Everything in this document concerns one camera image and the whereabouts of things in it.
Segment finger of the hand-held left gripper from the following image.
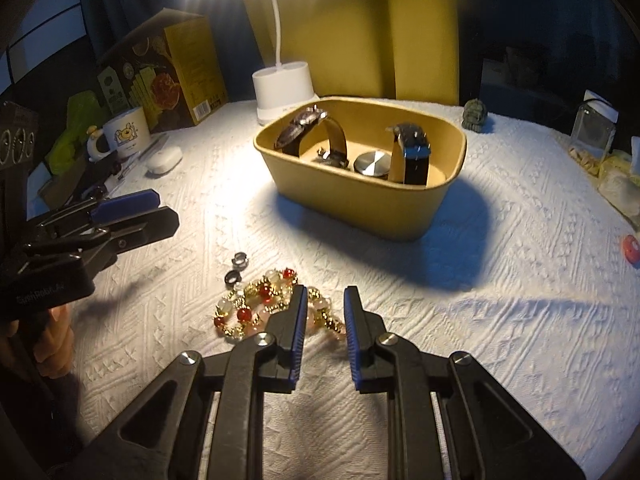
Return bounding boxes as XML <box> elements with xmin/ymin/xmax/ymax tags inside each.
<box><xmin>29</xmin><ymin>189</ymin><xmax>161</xmax><ymax>242</ymax></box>
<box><xmin>22</xmin><ymin>206</ymin><xmax>180</xmax><ymax>275</ymax></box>

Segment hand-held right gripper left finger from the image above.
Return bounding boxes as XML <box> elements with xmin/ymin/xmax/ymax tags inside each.
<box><xmin>75</xmin><ymin>285</ymin><xmax>309</xmax><ymax>480</ymax></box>

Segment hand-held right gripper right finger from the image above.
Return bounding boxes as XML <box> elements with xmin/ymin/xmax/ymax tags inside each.
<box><xmin>344</xmin><ymin>285</ymin><xmax>587</xmax><ymax>480</ymax></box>

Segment red and gold beaded bracelet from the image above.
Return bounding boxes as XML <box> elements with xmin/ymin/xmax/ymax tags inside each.
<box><xmin>213</xmin><ymin>266</ymin><xmax>348</xmax><ymax>343</ymax></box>

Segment tan oval storage box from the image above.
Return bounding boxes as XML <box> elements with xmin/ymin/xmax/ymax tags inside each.
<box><xmin>253</xmin><ymin>96</ymin><xmax>468</xmax><ymax>242</ymax></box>

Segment small metal jewelry piece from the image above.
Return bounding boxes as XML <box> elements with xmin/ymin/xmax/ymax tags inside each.
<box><xmin>314</xmin><ymin>145</ymin><xmax>351</xmax><ymax>169</ymax></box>

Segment person's left hand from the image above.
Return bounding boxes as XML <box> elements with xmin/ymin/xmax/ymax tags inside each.
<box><xmin>2</xmin><ymin>305</ymin><xmax>76</xmax><ymax>379</ymax></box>

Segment white earbuds case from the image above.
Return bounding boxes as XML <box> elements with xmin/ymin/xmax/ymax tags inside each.
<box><xmin>146</xmin><ymin>146</ymin><xmax>183</xmax><ymax>176</ymax></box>

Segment white cartoon mug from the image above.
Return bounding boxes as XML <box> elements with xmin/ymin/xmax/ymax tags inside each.
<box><xmin>87</xmin><ymin>107</ymin><xmax>152</xmax><ymax>162</ymax></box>

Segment green plush toy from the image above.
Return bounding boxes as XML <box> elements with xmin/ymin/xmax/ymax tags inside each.
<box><xmin>46</xmin><ymin>91</ymin><xmax>108</xmax><ymax>176</ymax></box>

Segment yellow and black printed carton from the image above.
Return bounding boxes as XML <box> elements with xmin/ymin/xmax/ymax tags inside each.
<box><xmin>97</xmin><ymin>8</ymin><xmax>230</xmax><ymax>133</ymax></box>

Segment white textured tablecloth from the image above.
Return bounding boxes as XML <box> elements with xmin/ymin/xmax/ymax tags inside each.
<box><xmin>25</xmin><ymin>95</ymin><xmax>640</xmax><ymax>480</ymax></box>

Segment round metal tin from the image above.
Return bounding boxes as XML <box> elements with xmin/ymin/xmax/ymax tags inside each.
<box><xmin>353</xmin><ymin>150</ymin><xmax>392</xmax><ymax>179</ymax></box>

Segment white gooseneck desk lamp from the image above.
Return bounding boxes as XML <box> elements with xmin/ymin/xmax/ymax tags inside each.
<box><xmin>185</xmin><ymin>0</ymin><xmax>331</xmax><ymax>126</ymax></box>

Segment small stone figurine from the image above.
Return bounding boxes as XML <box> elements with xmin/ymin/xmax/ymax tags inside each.
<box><xmin>461</xmin><ymin>99</ymin><xmax>490</xmax><ymax>134</ymax></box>

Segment yellow panel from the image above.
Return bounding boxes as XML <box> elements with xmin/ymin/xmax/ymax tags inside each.
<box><xmin>240</xmin><ymin>0</ymin><xmax>461</xmax><ymax>106</ymax></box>

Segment small wooden pieces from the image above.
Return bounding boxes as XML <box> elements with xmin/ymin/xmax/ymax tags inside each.
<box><xmin>570</xmin><ymin>145</ymin><xmax>602</xmax><ymax>177</ymax></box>

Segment small red round object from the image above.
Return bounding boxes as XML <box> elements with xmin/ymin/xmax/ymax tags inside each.
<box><xmin>621</xmin><ymin>234</ymin><xmax>640</xmax><ymax>267</ymax></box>

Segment clear plastic packet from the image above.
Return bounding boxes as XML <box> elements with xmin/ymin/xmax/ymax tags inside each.
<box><xmin>597</xmin><ymin>152</ymin><xmax>640</xmax><ymax>211</ymax></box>

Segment clear glass jar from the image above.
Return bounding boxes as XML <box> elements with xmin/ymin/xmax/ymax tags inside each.
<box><xmin>570</xmin><ymin>89</ymin><xmax>620</xmax><ymax>154</ymax></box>

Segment brown strap wristwatch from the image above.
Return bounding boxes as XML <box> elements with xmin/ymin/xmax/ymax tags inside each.
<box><xmin>273</xmin><ymin>103</ymin><xmax>349</xmax><ymax>166</ymax></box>

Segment black strap wristwatch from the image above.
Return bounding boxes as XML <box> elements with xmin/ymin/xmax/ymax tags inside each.
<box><xmin>386</xmin><ymin>122</ymin><xmax>432</xmax><ymax>186</ymax></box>

